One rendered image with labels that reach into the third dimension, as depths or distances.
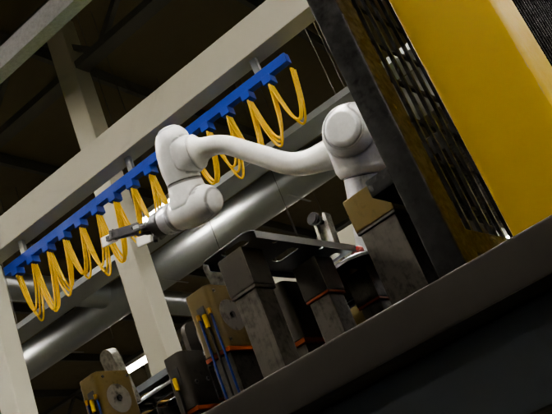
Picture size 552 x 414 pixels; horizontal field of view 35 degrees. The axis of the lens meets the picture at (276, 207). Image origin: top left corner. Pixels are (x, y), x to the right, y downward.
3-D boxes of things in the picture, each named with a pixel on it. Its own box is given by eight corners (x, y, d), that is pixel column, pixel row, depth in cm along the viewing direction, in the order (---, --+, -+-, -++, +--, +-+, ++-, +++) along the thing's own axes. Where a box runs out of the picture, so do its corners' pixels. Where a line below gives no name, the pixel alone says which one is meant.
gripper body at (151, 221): (157, 233, 251) (136, 243, 256) (178, 233, 257) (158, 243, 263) (152, 209, 252) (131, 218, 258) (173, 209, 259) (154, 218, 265)
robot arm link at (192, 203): (197, 230, 255) (183, 187, 256) (234, 213, 245) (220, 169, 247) (171, 235, 246) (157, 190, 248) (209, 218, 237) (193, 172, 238)
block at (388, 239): (434, 408, 130) (342, 202, 144) (458, 405, 136) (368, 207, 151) (477, 386, 126) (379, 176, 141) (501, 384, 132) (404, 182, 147)
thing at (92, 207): (18, 335, 572) (-2, 254, 596) (27, 335, 578) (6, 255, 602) (315, 124, 466) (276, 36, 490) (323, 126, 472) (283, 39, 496)
